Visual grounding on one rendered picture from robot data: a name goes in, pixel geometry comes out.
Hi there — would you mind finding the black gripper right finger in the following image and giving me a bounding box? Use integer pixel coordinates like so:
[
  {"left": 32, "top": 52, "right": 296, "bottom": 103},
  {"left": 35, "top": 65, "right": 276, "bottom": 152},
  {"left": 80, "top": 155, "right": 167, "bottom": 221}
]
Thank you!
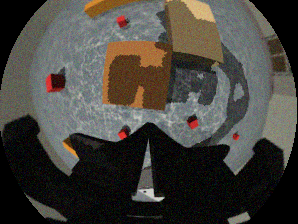
[{"left": 149, "top": 121, "right": 230, "bottom": 198}]

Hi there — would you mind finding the orange flat bar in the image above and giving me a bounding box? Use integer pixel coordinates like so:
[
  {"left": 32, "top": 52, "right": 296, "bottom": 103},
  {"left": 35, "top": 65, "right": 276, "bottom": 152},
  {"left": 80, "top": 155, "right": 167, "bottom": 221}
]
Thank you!
[
  {"left": 63, "top": 136, "right": 78, "bottom": 157},
  {"left": 84, "top": 0, "right": 140, "bottom": 18}
]

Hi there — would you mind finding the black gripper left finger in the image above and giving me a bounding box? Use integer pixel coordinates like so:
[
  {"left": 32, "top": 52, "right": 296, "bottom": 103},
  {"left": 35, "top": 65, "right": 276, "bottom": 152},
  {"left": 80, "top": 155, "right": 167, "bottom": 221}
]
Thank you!
[{"left": 69, "top": 121, "right": 150, "bottom": 197}]

